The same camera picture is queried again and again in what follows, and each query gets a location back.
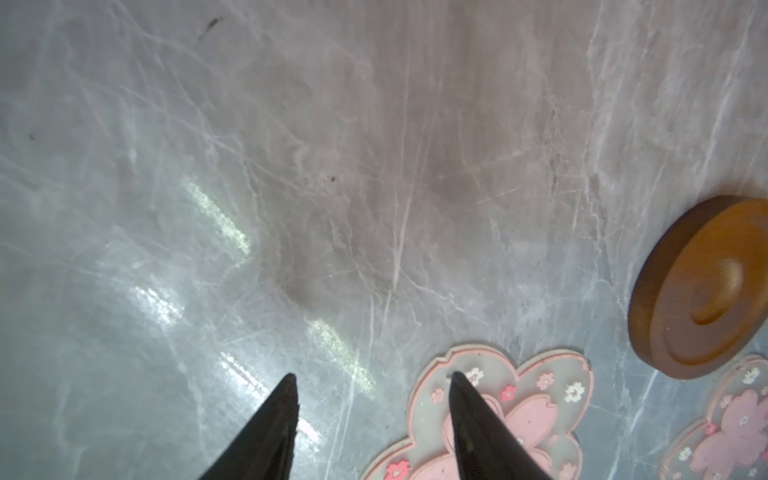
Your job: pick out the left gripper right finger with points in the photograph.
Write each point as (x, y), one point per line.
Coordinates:
(484, 448)

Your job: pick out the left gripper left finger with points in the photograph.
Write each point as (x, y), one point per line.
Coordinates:
(264, 448)

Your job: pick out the pink flower coaster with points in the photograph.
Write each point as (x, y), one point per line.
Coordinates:
(541, 402)
(730, 440)

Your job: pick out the brown wooden coaster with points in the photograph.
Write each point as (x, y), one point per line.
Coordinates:
(701, 294)

